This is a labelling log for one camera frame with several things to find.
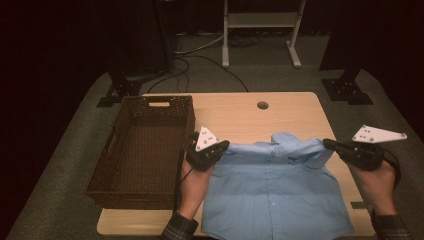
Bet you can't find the left hand-held gripper cable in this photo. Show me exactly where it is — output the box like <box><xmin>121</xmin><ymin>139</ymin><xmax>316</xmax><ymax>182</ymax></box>
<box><xmin>173</xmin><ymin>138</ymin><xmax>198</xmax><ymax>214</ymax></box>

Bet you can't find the black metal stand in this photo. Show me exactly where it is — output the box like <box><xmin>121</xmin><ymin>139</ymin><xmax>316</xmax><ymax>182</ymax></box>
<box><xmin>96</xmin><ymin>70</ymin><xmax>145</xmax><ymax>108</ymax></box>
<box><xmin>320</xmin><ymin>66</ymin><xmax>374</xmax><ymax>106</ymax></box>

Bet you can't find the light blue shirt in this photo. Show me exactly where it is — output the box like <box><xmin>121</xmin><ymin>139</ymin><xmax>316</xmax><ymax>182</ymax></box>
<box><xmin>200</xmin><ymin>131</ymin><xmax>355</xmax><ymax>240</ymax></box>

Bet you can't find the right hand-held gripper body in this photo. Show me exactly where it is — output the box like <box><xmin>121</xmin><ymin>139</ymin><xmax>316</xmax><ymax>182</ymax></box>
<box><xmin>344</xmin><ymin>124</ymin><xmax>408</xmax><ymax>172</ymax></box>

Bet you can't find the brown wicker basket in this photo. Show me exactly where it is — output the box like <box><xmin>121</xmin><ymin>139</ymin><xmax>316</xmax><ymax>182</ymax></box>
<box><xmin>84</xmin><ymin>95</ymin><xmax>197</xmax><ymax>211</ymax></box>

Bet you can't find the white metal stand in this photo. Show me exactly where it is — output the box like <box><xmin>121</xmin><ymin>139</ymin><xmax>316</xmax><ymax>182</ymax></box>
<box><xmin>221</xmin><ymin>0</ymin><xmax>307</xmax><ymax>70</ymax></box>

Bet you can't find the black floor cable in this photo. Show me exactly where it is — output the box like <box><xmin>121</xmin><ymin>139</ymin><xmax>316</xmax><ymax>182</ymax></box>
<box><xmin>147</xmin><ymin>58</ymin><xmax>191</xmax><ymax>94</ymax></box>
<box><xmin>173</xmin><ymin>54</ymin><xmax>250</xmax><ymax>93</ymax></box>

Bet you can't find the black cable bundle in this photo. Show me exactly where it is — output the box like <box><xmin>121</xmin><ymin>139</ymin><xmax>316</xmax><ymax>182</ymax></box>
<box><xmin>228</xmin><ymin>34</ymin><xmax>263</xmax><ymax>48</ymax></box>

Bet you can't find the right hand-held gripper cable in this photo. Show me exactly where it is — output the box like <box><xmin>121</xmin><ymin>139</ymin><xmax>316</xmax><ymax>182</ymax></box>
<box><xmin>381</xmin><ymin>149</ymin><xmax>403</xmax><ymax>191</ymax></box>

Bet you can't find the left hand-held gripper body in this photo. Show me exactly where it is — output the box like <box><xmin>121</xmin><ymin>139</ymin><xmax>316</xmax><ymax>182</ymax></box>
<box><xmin>185</xmin><ymin>125</ymin><xmax>221</xmax><ymax>173</ymax></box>

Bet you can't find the person's left hand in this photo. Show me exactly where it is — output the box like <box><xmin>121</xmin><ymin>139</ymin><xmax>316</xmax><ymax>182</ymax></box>
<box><xmin>178</xmin><ymin>159</ymin><xmax>214</xmax><ymax>221</ymax></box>

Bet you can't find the grey floor cable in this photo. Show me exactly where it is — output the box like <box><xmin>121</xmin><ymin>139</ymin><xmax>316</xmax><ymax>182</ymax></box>
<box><xmin>173</xmin><ymin>33</ymin><xmax>225</xmax><ymax>56</ymax></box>

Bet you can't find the hand-held gripper cable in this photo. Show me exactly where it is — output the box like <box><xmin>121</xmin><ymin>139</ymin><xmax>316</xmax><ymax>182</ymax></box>
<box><xmin>173</xmin><ymin>138</ymin><xmax>198</xmax><ymax>214</ymax></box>
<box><xmin>381</xmin><ymin>149</ymin><xmax>403</xmax><ymax>191</ymax></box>

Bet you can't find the person's right hand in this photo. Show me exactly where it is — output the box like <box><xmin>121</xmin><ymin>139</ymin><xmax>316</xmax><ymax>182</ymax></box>
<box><xmin>348</xmin><ymin>160</ymin><xmax>398</xmax><ymax>216</ymax></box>

